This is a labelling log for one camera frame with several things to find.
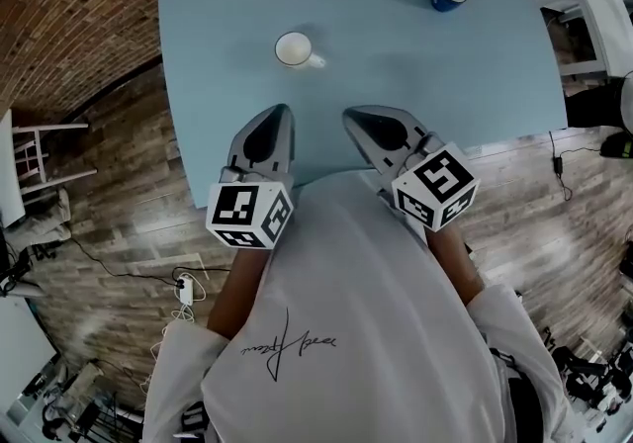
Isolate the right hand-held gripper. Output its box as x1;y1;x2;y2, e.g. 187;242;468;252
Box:
342;104;482;233

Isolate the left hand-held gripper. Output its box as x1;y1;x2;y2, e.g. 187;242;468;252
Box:
205;103;298;252

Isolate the white mug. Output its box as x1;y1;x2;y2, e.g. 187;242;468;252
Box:
274;31;327;70

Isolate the person's right forearm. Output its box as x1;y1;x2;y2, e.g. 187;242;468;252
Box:
425;222;486;307

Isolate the person's left forearm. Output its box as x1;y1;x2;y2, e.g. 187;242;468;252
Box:
206;245;273;341

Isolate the white power strip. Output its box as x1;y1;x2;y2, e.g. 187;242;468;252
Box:
176;275;195;309

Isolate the light blue table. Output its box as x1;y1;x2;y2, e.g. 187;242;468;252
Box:
156;0;569;210

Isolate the person's white shirt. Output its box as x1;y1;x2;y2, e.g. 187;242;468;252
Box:
142;168;585;443

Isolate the black and yellow bag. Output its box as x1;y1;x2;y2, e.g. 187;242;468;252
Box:
599;131;633;160

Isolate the small white table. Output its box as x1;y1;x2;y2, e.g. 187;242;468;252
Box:
0;107;99;229

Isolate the white desk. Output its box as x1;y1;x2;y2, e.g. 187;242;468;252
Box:
538;0;633;81

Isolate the black cable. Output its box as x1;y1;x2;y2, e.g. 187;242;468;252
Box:
547;130;602;203
170;265;231;284
68;237;182;284

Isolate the white cable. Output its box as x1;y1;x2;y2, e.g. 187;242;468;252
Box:
140;272;209;393

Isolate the black backpack strap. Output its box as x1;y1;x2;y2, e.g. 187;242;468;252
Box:
489;349;545;443
180;400;209;443

